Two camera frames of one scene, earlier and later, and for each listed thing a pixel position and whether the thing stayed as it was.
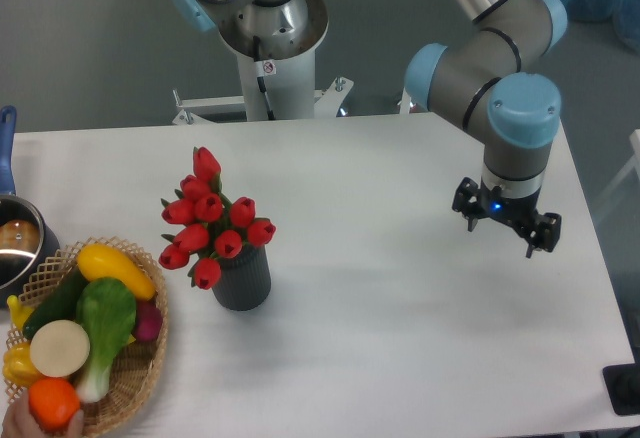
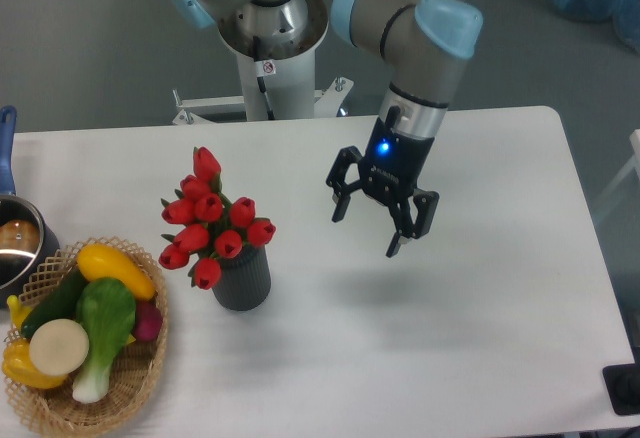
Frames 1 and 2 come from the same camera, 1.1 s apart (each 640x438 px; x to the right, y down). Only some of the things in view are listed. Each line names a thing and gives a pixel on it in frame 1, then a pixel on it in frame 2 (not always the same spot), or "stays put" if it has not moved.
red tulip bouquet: (207, 224) stays put
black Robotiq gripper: (519, 213) to (390, 171)
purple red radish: (149, 319) stays put
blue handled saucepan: (28, 247) stays put
